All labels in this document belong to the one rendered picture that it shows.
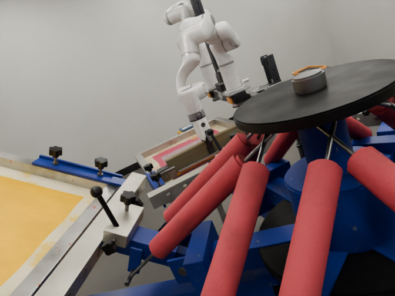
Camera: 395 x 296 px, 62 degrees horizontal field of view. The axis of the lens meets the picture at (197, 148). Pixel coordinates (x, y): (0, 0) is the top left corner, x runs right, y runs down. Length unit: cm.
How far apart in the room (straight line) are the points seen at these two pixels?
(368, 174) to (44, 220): 83
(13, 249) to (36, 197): 23
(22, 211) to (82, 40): 416
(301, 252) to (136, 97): 474
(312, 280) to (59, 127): 480
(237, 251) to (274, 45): 552
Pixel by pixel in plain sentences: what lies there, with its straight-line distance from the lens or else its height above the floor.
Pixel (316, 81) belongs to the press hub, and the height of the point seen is 134.
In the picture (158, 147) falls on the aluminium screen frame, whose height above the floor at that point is 98.
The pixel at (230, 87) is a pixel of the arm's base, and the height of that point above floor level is 117.
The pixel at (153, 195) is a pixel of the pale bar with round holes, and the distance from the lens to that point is 119.
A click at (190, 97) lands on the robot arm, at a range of 139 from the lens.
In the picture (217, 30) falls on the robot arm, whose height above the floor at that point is 148.
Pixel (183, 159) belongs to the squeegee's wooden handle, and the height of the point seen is 103.
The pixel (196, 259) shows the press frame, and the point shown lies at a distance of 76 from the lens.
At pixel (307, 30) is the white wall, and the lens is 633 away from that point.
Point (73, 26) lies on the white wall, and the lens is 511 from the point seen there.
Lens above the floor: 148
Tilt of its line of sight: 17 degrees down
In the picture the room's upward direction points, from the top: 22 degrees counter-clockwise
